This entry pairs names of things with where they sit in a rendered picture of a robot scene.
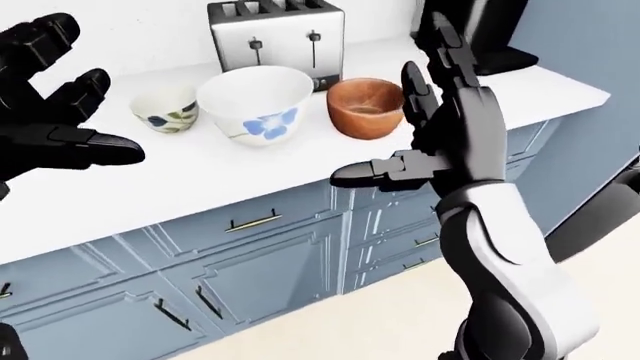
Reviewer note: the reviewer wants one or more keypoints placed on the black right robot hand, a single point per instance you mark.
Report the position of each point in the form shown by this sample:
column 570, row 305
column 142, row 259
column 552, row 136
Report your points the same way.
column 470, row 123

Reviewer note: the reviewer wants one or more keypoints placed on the black coffee machine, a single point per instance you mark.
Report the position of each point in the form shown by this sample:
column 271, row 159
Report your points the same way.
column 480, row 33

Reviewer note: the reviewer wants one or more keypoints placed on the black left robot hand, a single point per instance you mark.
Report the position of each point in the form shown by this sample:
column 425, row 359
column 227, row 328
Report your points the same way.
column 55, row 131

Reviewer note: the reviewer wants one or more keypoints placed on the small white leaf-pattern bowl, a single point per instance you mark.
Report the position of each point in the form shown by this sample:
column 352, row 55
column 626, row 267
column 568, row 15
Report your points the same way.
column 165, row 110

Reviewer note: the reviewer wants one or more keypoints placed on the large white blue-flower bowl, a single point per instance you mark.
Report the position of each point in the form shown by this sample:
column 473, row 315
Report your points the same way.
column 260, row 108

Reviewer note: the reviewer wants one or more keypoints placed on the black robot body part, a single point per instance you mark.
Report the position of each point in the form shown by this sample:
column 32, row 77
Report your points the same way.
column 597, row 210

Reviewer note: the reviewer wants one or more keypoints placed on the blue-grey kitchen cabinet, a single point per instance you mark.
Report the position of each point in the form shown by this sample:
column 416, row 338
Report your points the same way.
column 225, row 270

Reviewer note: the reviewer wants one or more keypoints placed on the silver four-slot toaster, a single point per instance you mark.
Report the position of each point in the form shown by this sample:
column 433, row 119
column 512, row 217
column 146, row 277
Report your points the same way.
column 280, row 37

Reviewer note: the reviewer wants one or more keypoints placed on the brown wooden bowl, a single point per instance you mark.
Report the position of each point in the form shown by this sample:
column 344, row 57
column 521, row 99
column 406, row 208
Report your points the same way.
column 365, row 112

